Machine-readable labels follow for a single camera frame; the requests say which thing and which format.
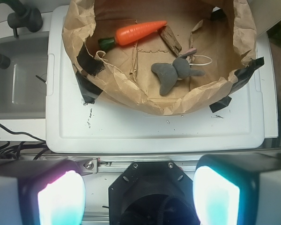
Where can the orange plastic toy carrot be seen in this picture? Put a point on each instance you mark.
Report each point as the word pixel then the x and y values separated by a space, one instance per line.
pixel 130 34

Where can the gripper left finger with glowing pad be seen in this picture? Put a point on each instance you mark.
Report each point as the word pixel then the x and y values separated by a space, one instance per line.
pixel 41 192

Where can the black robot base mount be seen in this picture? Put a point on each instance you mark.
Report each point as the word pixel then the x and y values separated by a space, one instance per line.
pixel 152 193

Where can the gray plush bunny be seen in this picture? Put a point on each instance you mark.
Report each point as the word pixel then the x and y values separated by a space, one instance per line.
pixel 180 69

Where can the aluminium rail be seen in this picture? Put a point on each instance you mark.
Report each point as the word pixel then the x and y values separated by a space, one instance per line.
pixel 117 164

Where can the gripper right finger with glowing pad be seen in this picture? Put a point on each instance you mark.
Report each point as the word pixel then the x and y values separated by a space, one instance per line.
pixel 238 189

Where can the brown wood bark piece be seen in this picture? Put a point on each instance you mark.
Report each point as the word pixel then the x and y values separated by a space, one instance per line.
pixel 170 40

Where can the brown paper bag tray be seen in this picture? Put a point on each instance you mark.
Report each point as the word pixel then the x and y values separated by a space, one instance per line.
pixel 222 31

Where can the white plastic bin lid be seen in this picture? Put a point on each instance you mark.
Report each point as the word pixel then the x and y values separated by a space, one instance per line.
pixel 103 127

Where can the dark gray toy faucet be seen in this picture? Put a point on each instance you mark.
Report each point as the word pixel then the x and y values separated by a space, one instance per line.
pixel 22 16

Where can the gray toy sink basin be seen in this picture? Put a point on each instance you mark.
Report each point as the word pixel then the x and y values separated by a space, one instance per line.
pixel 22 84

